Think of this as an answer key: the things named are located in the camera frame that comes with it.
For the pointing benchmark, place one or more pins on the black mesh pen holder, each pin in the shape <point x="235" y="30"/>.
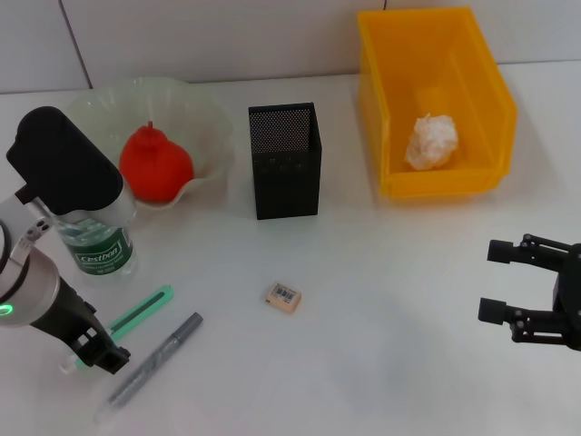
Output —
<point x="288" y="181"/>

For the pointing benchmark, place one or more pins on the grey marker pen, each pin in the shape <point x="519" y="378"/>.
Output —
<point x="154" y="359"/>

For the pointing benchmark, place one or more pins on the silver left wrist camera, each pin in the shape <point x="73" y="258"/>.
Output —
<point x="68" y="163"/>

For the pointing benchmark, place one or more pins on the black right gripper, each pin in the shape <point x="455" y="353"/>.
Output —
<point x="572" y="295"/>

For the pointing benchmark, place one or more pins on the clear green-label water bottle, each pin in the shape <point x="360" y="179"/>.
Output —
<point x="102" y="259"/>

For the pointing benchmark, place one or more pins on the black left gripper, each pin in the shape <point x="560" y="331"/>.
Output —
<point x="72" y="318"/>

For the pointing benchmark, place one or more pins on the white paper ball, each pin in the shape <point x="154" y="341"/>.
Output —
<point x="431" y="143"/>

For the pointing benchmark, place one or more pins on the red pear-shaped fruit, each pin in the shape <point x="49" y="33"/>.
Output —
<point x="154" y="168"/>

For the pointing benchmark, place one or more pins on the pale green glass fruit plate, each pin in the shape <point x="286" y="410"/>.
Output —
<point x="190" y="118"/>

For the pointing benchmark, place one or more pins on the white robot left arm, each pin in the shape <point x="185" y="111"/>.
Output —
<point x="32" y="286"/>

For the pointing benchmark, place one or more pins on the yellow plastic bin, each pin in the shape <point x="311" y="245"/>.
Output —
<point x="408" y="68"/>

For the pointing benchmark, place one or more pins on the beige eraser with barcode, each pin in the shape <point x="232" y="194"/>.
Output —
<point x="282" y="297"/>

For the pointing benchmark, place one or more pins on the green utility knife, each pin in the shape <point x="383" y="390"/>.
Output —
<point x="145" y="306"/>

